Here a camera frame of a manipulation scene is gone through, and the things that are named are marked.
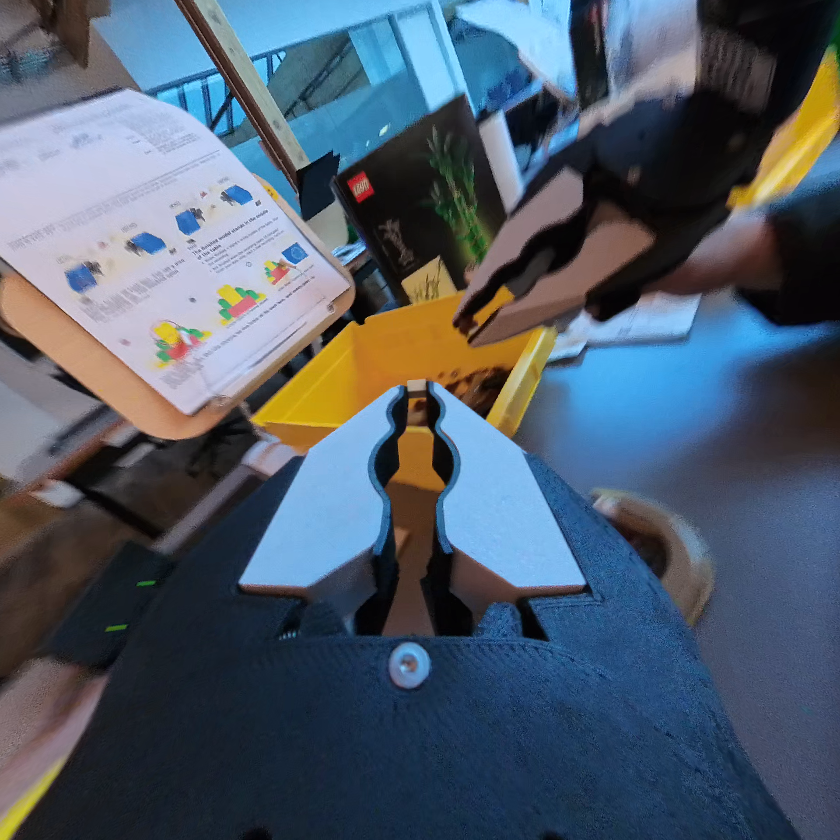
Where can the folded white leaflet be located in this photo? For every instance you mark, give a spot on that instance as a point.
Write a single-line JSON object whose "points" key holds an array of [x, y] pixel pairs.
{"points": [[656, 315]]}

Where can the light wooden post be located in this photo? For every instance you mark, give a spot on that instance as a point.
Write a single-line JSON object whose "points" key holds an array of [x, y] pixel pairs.
{"points": [[249, 85]]}

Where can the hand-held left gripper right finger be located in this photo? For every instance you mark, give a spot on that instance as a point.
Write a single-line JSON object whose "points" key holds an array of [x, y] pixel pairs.
{"points": [[505, 525]]}

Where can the tan wooden board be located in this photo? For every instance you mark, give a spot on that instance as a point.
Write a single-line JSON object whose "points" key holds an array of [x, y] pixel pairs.
{"points": [[98, 374]]}

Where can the small white brick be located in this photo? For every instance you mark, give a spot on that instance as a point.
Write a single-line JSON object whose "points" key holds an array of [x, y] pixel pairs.
{"points": [[417, 386]]}

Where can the person's right hand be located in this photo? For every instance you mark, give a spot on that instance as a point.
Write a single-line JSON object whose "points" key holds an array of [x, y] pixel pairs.
{"points": [[715, 256]]}

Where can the black box with green lights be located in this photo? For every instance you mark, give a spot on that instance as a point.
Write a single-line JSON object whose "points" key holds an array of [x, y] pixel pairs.
{"points": [[118, 604]]}

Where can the tan tape roll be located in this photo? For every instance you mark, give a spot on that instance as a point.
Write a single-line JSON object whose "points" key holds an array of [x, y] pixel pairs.
{"points": [[682, 551]]}

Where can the yellow plastic bin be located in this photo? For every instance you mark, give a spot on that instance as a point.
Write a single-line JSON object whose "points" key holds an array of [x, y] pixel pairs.
{"points": [[800, 131], [367, 367]]}

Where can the pile of brown toy bricks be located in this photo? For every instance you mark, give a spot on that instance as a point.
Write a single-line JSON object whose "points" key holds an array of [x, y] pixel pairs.
{"points": [[482, 387]]}

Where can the printed instruction sheet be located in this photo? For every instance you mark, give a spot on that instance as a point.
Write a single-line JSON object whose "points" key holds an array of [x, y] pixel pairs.
{"points": [[164, 229]]}

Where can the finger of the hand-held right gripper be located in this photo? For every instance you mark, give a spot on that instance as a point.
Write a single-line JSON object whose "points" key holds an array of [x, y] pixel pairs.
{"points": [[590, 262], [525, 229]]}

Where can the black clamp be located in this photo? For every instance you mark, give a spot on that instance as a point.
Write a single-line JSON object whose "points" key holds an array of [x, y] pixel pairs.
{"points": [[318, 184]]}

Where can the person's right forearm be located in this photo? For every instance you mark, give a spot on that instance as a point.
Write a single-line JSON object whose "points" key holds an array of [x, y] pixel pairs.
{"points": [[800, 262]]}

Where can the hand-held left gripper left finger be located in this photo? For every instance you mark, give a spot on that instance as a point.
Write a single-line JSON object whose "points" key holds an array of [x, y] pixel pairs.
{"points": [[315, 525]]}

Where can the black toy box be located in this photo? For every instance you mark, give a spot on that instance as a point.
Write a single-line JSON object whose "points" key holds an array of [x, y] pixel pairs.
{"points": [[407, 216]]}

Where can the grey desk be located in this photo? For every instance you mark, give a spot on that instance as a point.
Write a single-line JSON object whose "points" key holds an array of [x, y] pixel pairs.
{"points": [[722, 426]]}

